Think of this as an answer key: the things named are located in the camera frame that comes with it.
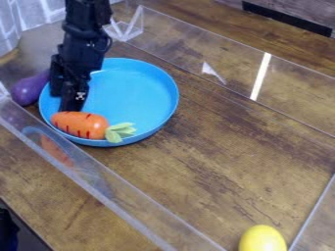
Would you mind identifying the blue plastic plate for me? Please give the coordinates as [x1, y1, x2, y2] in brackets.
[38, 58, 179, 147]

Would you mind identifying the clear acrylic enclosure wall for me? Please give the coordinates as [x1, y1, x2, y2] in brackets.
[0, 0, 335, 251]

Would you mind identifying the purple toy eggplant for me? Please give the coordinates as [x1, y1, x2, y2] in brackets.
[11, 70, 50, 106]

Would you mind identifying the yellow toy lemon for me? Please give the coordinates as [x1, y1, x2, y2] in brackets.
[238, 225, 289, 251]

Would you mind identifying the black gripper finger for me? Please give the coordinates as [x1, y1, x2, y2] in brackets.
[50, 65, 64, 96]
[59, 80, 90, 112]

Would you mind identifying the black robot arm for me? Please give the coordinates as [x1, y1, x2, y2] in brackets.
[50, 0, 112, 111]

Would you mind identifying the white curtain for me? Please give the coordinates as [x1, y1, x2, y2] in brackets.
[0, 0, 66, 57]

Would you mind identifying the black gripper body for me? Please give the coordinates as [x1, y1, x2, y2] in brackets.
[50, 23, 111, 82]

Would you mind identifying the orange toy carrot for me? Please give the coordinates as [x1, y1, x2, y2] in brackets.
[51, 112, 136, 143]

